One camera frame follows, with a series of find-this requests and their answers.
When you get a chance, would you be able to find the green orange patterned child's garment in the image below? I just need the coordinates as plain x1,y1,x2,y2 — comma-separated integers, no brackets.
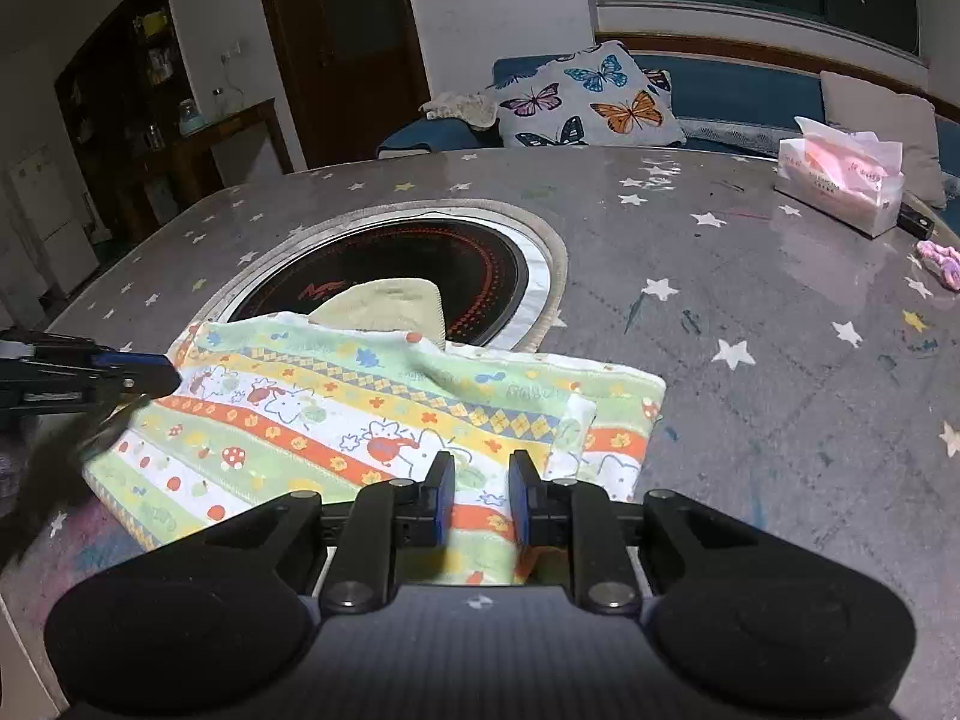
81,276,667,587

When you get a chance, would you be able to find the round built-in induction cooker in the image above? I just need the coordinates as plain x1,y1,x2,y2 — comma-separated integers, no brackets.
176,202,569,361

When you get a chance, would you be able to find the brown wooden door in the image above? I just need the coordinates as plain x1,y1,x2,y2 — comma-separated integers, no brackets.
249,0,432,170

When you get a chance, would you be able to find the grey star-printed table cover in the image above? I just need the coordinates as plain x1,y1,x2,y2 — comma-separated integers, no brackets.
0,146,960,720

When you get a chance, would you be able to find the blue sofa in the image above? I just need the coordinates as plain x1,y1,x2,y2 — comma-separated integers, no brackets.
375,52,960,241

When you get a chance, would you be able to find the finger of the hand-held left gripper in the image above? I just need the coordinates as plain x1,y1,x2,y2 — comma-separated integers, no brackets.
0,328,115,367
0,351,182,413

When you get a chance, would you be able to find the cream cloth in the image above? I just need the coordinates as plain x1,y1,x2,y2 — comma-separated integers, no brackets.
418,90,497,127

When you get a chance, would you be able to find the wooden side table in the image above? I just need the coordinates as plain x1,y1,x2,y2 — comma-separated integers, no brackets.
142,99,295,218

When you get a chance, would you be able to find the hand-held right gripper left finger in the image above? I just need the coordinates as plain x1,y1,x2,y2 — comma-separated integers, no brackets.
202,450,457,612

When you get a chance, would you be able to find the white refrigerator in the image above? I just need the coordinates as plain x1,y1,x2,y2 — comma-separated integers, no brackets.
6,139,100,301

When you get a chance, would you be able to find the black remote control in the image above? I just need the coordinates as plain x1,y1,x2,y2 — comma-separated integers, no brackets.
896,202,935,239

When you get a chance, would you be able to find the dark wooden shelf cabinet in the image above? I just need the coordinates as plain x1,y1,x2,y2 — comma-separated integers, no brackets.
54,0,200,241

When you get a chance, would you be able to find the beige pillow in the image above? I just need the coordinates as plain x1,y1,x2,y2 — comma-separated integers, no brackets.
820,71,947,209

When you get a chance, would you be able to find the butterfly print pillow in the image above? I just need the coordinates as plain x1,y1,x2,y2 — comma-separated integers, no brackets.
495,40,687,149

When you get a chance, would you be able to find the pink tissue pack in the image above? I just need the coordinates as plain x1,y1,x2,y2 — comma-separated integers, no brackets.
774,116,906,239

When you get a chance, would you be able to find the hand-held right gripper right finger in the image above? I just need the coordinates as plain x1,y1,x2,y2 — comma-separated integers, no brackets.
508,450,758,614

